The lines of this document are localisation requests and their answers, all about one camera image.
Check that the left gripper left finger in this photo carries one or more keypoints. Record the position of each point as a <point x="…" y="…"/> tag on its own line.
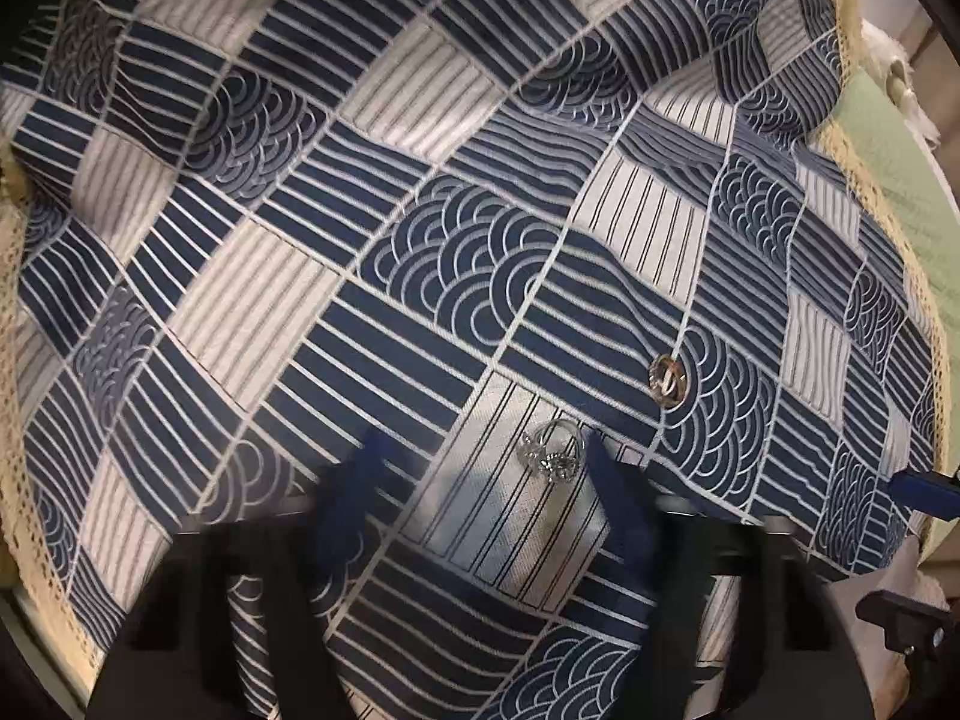
<point x="175" y="657"/>

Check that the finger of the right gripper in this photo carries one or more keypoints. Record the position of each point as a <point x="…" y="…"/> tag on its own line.
<point x="910" y="627"/>
<point x="932" y="493"/>

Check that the light green bedspread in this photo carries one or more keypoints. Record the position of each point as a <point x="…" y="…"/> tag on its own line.
<point x="913" y="186"/>

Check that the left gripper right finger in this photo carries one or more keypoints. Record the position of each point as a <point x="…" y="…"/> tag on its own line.
<point x="790" y="655"/>

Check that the navy white patterned cloth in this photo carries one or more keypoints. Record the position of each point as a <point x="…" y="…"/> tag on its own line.
<point x="260" y="228"/>

